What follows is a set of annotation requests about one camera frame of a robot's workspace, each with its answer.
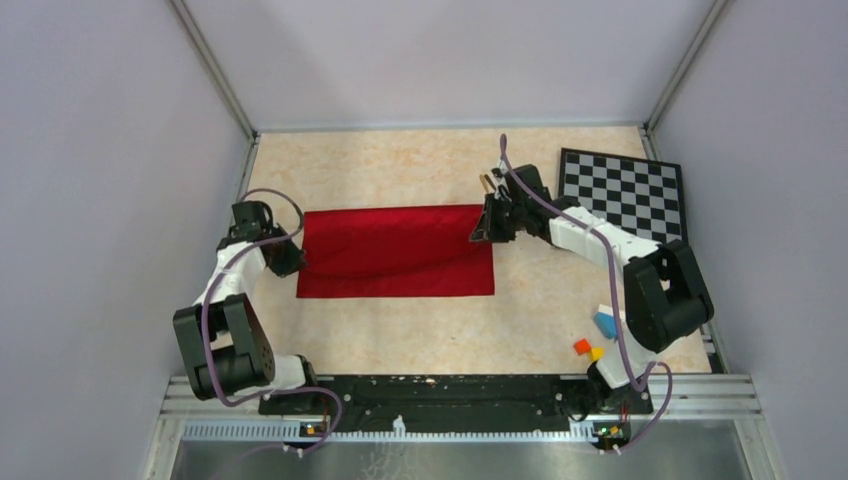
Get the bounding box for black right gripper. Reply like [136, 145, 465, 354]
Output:
[470, 193, 527, 244]

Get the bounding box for red cloth napkin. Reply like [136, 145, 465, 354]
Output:
[296, 205, 495, 299]

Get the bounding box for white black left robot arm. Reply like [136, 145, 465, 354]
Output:
[172, 200, 306, 400]

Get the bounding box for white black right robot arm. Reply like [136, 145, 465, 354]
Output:
[470, 162, 714, 412]

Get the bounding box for gold spoon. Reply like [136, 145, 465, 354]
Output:
[479, 174, 497, 195]

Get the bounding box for black and white chessboard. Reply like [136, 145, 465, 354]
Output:
[550, 148, 688, 270]

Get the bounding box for blue block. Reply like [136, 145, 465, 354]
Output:
[593, 311, 617, 340]

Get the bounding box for orange block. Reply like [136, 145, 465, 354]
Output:
[573, 338, 592, 356]

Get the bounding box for yellow block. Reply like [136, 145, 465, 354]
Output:
[588, 347, 605, 363]

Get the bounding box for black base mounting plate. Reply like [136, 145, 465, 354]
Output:
[258, 374, 654, 433]

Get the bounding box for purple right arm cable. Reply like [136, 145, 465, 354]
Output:
[498, 133, 674, 455]

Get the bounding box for aluminium frame rail front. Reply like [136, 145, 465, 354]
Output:
[160, 374, 762, 445]

